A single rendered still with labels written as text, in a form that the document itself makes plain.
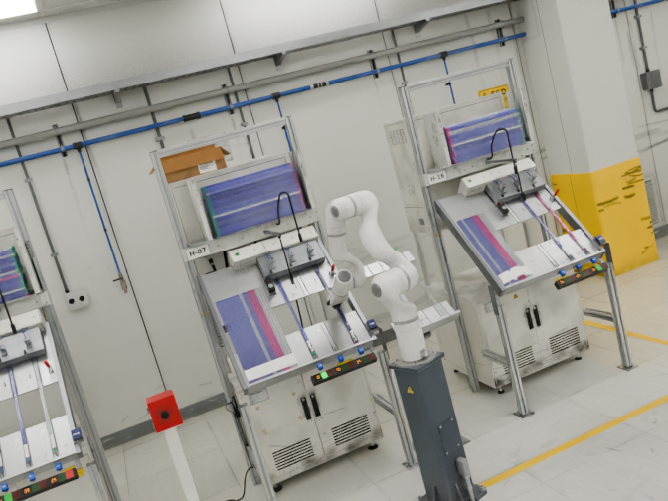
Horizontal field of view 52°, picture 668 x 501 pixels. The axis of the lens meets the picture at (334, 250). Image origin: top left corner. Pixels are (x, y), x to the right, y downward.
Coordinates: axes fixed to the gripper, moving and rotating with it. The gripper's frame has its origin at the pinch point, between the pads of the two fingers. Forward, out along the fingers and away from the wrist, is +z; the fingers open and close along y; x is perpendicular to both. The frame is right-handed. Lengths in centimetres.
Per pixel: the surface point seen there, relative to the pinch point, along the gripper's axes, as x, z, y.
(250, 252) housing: -44, 0, 30
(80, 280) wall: -130, 126, 123
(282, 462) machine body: 53, 54, 48
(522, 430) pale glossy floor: 91, 28, -71
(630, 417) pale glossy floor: 109, 4, -115
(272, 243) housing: -45.8, 0.4, 16.8
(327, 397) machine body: 33, 40, 15
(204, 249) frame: -54, -2, 52
